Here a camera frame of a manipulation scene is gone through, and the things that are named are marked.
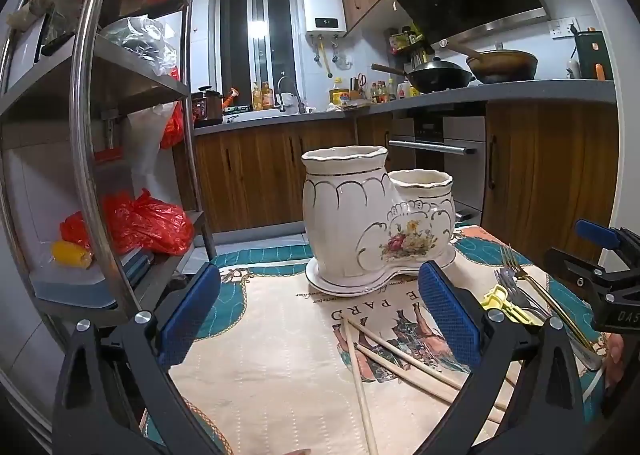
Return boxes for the silver fork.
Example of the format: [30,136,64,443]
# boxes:
[494,267,556,323]

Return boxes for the white plastic bag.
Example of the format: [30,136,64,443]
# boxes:
[124,102,177,188]

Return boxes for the clear plastic bag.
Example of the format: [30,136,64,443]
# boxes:
[100,15,179,76]

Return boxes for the cooking oil bottles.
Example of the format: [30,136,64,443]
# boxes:
[251,81,275,111]

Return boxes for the gold-handled fork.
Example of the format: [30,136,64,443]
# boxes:
[500,244,596,353]

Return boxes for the printed table cloth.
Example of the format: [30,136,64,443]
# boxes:
[140,225,616,455]

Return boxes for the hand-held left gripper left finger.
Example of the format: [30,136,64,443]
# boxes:
[52,264,222,455]

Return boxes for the blue plastic storage box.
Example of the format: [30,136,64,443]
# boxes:
[29,249,153,311]

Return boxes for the stainless steel storage rack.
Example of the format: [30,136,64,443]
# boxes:
[0,0,217,441]

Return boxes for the white ceramic saucer tray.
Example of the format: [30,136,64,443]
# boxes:
[305,242,457,297]

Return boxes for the person's right hand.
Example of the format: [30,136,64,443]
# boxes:
[604,335,627,388]

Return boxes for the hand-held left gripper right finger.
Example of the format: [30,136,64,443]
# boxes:
[418,261,586,455]

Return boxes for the grey kitchen countertop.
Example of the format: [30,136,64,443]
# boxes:
[192,79,618,136]

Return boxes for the yellow condiment jar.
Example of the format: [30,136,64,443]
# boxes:
[328,77,352,108]

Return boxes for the small red plastic bag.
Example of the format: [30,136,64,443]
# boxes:
[159,66,184,150]

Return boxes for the red rice cooker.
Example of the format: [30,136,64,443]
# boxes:
[191,86,224,128]

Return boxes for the wooden lower cabinets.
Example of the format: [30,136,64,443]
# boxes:
[192,100,621,268]

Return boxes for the stainless steel oven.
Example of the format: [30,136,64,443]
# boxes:
[387,114,487,226]

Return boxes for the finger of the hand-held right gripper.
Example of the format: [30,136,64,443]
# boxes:
[544,247,640,301]
[575,219,640,261]

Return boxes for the row of condiment bottles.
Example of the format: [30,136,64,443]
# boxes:
[369,78,422,104]

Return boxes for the white water heater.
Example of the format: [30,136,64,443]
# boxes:
[301,0,348,40]

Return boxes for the chrome kitchen faucet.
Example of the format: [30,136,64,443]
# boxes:
[276,76,307,114]

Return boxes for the brown frying pan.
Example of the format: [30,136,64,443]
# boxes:
[442,41,539,84]

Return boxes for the black wok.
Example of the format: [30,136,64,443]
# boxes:
[371,57,477,94]

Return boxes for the white floral ceramic utensil holder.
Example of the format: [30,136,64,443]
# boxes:
[301,146,457,287]

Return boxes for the large red plastic bag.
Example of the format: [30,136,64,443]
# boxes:
[60,189,196,257]

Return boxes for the kitchen window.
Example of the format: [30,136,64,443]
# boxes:
[215,0,302,108]

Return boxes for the wooden chopstick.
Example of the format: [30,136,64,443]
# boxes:
[341,319,379,455]
[355,345,503,425]
[346,318,508,411]

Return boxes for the yellow plastic spoon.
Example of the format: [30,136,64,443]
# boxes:
[481,284,516,316]
[502,302,547,327]

